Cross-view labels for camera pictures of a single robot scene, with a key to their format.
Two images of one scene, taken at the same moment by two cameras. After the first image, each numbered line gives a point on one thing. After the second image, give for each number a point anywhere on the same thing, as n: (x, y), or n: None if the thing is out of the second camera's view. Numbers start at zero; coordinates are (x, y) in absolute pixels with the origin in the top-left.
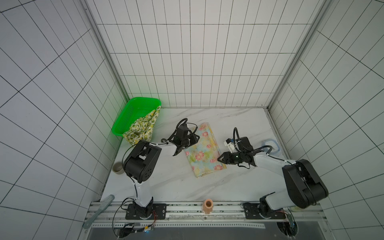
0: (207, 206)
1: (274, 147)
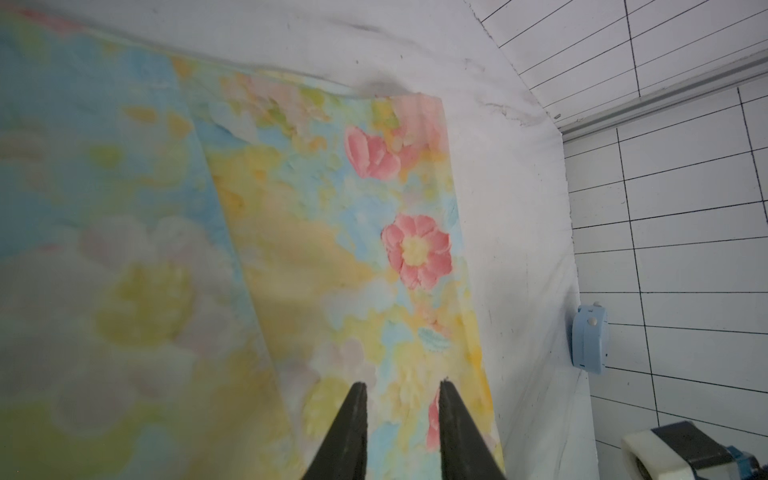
0: None
1: (589, 337)
